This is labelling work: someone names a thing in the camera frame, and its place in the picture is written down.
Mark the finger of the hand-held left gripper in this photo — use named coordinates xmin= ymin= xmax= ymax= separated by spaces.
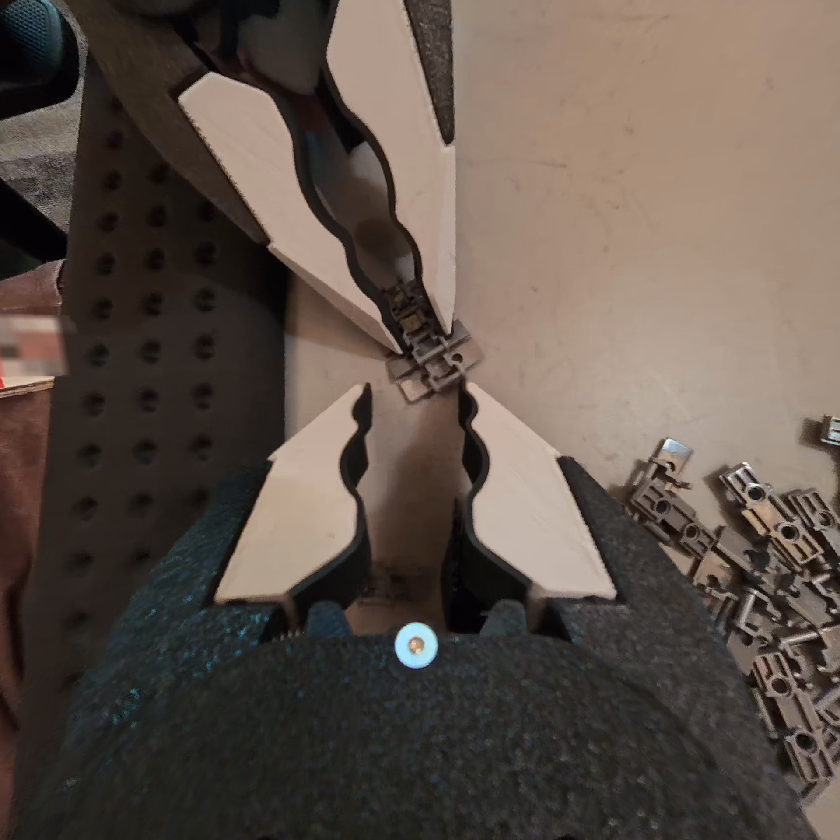
xmin=325 ymin=0 xmax=458 ymax=337
xmin=177 ymin=71 xmax=403 ymax=357

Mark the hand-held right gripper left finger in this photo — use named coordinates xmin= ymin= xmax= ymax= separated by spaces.
xmin=215 ymin=385 xmax=373 ymax=603

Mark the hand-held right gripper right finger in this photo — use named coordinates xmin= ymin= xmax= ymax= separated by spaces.
xmin=458 ymin=382 xmax=619 ymax=603

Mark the grey track chain segment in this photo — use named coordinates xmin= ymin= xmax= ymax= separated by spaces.
xmin=382 ymin=279 xmax=484 ymax=403

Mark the pile of grey track pieces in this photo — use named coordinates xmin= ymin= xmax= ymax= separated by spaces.
xmin=609 ymin=413 xmax=840 ymax=803

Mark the grey desk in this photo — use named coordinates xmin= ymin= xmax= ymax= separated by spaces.
xmin=282 ymin=0 xmax=840 ymax=840

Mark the dark office chair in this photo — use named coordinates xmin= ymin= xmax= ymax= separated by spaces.
xmin=0 ymin=0 xmax=89 ymax=263

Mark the black perforated foam pad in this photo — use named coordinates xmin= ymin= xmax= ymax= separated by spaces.
xmin=13 ymin=59 xmax=290 ymax=840

